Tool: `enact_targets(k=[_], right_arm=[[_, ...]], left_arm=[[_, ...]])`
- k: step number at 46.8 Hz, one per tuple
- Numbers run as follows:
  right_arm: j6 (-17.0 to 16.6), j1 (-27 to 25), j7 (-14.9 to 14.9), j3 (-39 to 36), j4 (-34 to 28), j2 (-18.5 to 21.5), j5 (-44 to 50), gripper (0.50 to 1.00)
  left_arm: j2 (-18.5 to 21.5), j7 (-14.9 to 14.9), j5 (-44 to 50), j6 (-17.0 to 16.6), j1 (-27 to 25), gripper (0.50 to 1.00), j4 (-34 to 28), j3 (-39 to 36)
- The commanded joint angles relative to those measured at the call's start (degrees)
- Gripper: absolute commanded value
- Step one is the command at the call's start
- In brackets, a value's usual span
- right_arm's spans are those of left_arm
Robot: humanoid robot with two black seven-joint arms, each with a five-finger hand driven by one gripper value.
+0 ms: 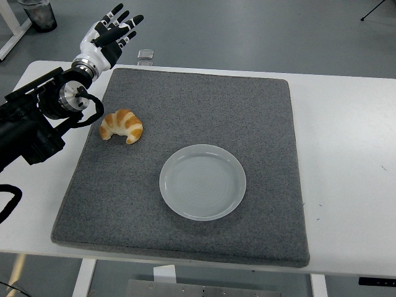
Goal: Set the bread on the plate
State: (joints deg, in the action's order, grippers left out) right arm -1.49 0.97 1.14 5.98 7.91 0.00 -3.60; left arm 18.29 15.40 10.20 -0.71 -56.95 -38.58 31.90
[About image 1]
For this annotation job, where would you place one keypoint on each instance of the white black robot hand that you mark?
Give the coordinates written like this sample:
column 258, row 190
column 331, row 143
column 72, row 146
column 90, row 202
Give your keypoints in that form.
column 92, row 55

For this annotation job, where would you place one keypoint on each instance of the golden croissant bread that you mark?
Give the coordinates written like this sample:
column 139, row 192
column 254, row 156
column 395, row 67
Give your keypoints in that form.
column 128, row 122

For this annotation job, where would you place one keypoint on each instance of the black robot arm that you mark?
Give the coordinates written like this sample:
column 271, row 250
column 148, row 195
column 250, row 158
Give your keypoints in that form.
column 24, row 130

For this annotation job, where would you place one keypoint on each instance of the pale grey round plate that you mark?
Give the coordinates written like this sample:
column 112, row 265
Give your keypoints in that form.
column 202, row 182

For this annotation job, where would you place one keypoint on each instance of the grey metal plate with screws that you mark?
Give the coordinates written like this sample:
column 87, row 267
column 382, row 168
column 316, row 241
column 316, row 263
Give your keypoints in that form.
column 201, row 289

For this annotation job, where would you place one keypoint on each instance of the small clear square box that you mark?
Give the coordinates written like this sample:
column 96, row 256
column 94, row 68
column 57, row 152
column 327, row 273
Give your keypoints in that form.
column 145, row 54
column 144, row 63

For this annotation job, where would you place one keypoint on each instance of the black trash bin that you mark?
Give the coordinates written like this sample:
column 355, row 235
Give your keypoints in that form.
column 43, row 17

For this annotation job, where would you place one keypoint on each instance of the grey felt mat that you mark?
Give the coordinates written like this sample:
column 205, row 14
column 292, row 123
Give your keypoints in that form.
column 216, row 108

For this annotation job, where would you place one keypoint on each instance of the white table leg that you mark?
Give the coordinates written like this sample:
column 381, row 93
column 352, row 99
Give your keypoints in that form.
column 83, row 278
column 319, row 286

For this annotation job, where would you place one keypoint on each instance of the white paper label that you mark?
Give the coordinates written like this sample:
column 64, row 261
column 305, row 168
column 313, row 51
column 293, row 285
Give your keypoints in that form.
column 164, row 273

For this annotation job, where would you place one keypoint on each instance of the black tripod leg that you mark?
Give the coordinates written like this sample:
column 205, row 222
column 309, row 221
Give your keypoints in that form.
column 376, row 10

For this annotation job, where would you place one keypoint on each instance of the black table control panel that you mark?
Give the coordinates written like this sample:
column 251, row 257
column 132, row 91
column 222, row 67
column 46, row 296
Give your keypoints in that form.
column 377, row 281

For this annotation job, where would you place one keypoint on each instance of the white furniture frame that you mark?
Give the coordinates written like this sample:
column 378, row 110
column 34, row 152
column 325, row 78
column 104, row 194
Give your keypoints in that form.
column 14, row 34

